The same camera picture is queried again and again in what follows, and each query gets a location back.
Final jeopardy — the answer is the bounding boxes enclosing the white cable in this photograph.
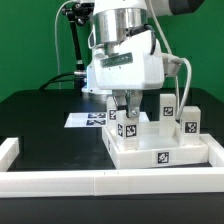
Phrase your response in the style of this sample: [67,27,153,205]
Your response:
[54,0,194,122]

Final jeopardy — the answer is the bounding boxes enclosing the white U-shaped fence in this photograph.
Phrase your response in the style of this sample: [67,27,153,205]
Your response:
[0,134,224,198]

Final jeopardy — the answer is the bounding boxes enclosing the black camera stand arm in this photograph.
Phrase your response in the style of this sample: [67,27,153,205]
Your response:
[62,3,94,72]

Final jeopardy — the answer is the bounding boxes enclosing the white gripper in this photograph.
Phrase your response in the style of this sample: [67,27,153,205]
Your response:
[87,27,164,118]

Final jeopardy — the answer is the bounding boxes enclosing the white square table top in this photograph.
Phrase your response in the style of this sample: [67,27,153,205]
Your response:
[102,122,208,169]

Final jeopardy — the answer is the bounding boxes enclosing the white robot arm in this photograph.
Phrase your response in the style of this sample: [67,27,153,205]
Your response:
[81,0,205,118]

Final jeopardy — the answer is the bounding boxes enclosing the white sheet with tags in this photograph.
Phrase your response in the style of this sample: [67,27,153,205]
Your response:
[63,111,150,128]

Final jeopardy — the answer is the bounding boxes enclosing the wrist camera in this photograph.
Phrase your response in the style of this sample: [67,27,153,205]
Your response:
[162,53,183,77]

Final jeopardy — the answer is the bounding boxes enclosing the black cables at base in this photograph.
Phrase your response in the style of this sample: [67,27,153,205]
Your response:
[38,72,88,91]

